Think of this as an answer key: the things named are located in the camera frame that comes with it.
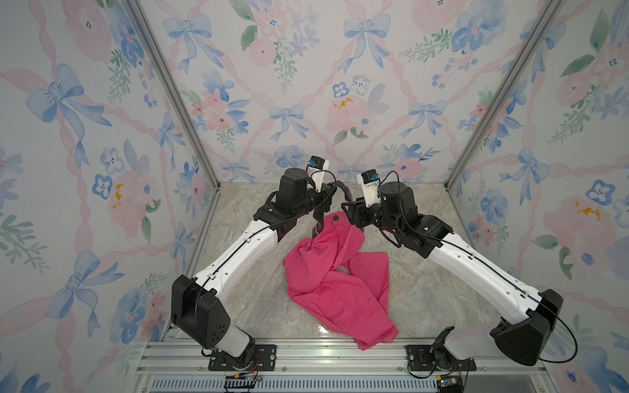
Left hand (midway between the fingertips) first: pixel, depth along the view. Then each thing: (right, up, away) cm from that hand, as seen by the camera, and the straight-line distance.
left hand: (337, 185), depth 74 cm
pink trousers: (+4, -36, +10) cm, 37 cm away
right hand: (+4, -5, -2) cm, 6 cm away
